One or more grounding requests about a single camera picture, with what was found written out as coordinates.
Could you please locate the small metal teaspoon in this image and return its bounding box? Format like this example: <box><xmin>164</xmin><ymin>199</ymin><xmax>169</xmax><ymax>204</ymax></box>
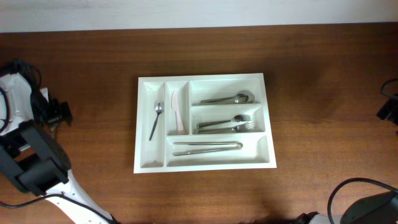
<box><xmin>149</xmin><ymin>101</ymin><xmax>164</xmax><ymax>141</ymax></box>

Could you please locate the pink plastic knife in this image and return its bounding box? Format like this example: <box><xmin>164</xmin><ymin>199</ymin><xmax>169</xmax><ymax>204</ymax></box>
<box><xmin>171</xmin><ymin>91</ymin><xmax>185</xmax><ymax>135</ymax></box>

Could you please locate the metal fork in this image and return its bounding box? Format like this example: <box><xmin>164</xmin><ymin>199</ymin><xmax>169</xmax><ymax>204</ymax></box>
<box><xmin>197</xmin><ymin>114</ymin><xmax>252</xmax><ymax>129</ymax></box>
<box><xmin>193</xmin><ymin>122</ymin><xmax>256</xmax><ymax>134</ymax></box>

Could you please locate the metal tablespoon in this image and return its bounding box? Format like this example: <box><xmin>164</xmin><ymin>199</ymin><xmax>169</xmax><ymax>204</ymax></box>
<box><xmin>198</xmin><ymin>91</ymin><xmax>256</xmax><ymax>106</ymax></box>
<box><xmin>234</xmin><ymin>90</ymin><xmax>256</xmax><ymax>104</ymax></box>

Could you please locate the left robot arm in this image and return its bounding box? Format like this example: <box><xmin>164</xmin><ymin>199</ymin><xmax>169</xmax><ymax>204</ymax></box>
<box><xmin>1</xmin><ymin>60</ymin><xmax>117</xmax><ymax>224</ymax></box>

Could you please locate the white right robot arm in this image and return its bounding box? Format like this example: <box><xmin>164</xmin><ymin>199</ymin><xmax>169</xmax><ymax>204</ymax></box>
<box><xmin>293</xmin><ymin>177</ymin><xmax>397</xmax><ymax>224</ymax></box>

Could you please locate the white plastic cutlery tray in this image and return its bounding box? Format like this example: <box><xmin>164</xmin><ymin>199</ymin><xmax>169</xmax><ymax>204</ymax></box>
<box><xmin>134</xmin><ymin>73</ymin><xmax>277</xmax><ymax>174</ymax></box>

